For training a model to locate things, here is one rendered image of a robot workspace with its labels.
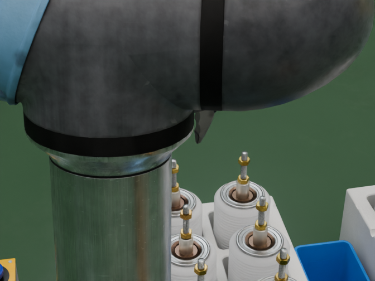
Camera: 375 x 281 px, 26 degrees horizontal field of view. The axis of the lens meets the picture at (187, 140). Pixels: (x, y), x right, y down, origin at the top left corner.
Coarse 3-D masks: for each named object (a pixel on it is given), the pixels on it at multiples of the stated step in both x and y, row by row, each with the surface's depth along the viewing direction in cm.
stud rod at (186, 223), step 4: (184, 204) 122; (184, 208) 121; (188, 208) 121; (184, 212) 122; (188, 212) 122; (184, 220) 122; (188, 220) 123; (184, 224) 123; (188, 224) 123; (184, 228) 123; (188, 228) 123; (184, 232) 124; (188, 232) 124
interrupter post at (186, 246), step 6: (192, 234) 125; (180, 240) 124; (186, 240) 124; (192, 240) 125; (180, 246) 125; (186, 246) 125; (192, 246) 125; (180, 252) 126; (186, 252) 125; (192, 252) 126
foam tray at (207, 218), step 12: (204, 204) 147; (204, 216) 144; (276, 216) 144; (204, 228) 141; (276, 228) 141; (288, 240) 139; (228, 252) 136; (300, 264) 134; (216, 276) 132; (288, 276) 133; (300, 276) 132
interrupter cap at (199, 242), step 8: (176, 240) 128; (200, 240) 128; (176, 248) 127; (200, 248) 127; (208, 248) 126; (176, 256) 125; (184, 256) 125; (192, 256) 125; (200, 256) 125; (208, 256) 125; (176, 264) 123; (184, 264) 123; (192, 264) 123
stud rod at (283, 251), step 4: (284, 248) 114; (280, 252) 114; (284, 252) 113; (280, 256) 114; (284, 256) 114; (280, 268) 115; (284, 268) 115; (280, 272) 116; (284, 272) 116; (280, 276) 116; (284, 276) 116
